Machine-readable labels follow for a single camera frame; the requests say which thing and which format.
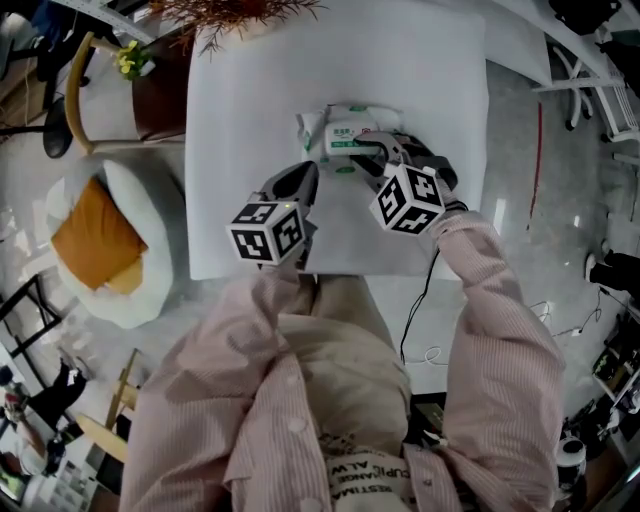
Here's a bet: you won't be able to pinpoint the dried reddish potted plant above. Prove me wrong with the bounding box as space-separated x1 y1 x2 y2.
149 0 326 61

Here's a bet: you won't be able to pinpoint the white wet wipe pack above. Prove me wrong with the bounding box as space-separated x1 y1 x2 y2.
294 103 405 176

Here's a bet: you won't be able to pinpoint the black metal frame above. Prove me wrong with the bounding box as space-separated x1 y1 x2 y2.
0 273 64 359

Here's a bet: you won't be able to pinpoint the white round armchair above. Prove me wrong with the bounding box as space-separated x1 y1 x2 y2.
43 158 176 330

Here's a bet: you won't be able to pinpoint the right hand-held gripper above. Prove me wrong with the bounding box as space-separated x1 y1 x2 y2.
348 130 469 236

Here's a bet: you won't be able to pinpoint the black floor fan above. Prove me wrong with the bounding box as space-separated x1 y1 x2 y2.
0 94 71 160

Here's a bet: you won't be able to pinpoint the red floor tape line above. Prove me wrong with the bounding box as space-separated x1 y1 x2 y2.
532 102 545 201

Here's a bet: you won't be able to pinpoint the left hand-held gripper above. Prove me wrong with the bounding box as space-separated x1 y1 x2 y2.
225 160 320 272

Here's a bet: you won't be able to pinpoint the person's left forearm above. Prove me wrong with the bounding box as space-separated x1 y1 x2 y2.
199 264 314 361

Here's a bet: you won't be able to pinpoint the yellow cushion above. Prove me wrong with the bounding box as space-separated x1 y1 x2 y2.
102 257 146 296

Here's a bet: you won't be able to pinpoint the person's right forearm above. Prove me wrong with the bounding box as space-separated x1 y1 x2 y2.
429 209 531 321

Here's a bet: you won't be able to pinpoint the white square table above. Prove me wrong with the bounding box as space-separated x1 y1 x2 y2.
183 0 491 281

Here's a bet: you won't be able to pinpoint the orange cushion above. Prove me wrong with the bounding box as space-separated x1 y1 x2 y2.
50 177 150 291

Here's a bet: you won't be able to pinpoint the person's body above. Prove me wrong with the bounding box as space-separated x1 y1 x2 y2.
119 272 566 512

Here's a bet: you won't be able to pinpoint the black waist battery box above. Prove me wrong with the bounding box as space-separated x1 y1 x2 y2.
409 394 449 446

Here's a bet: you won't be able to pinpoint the brown wooden chair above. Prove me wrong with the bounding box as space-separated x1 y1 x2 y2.
64 30 194 156

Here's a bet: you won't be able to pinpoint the black cable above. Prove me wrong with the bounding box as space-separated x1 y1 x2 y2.
399 247 441 364

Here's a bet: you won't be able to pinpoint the yellow flowers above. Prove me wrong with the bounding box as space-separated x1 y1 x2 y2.
113 39 156 81

